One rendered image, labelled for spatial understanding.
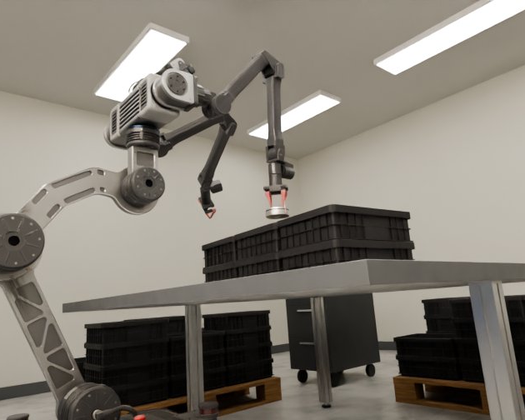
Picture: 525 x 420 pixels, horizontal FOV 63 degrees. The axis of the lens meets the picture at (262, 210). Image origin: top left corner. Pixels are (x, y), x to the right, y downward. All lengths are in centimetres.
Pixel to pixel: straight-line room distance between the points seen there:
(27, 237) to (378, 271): 113
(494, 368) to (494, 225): 372
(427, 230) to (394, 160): 97
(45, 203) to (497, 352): 147
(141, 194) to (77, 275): 293
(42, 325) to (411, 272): 128
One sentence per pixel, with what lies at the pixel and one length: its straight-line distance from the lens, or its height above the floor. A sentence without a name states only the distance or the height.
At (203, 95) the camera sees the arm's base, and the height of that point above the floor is 144.
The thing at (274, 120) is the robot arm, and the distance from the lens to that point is 193.
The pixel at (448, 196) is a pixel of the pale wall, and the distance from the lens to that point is 512.
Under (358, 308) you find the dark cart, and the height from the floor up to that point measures 55.
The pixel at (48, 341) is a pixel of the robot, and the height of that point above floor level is 57.
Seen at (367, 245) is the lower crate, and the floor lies 80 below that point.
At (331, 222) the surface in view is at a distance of 134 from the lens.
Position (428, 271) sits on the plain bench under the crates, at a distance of 84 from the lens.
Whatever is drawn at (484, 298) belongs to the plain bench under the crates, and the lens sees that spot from 122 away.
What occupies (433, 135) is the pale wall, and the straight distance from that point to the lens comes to 534.
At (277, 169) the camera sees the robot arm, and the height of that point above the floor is 121.
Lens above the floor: 64
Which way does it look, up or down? 12 degrees up
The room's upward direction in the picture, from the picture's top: 4 degrees counter-clockwise
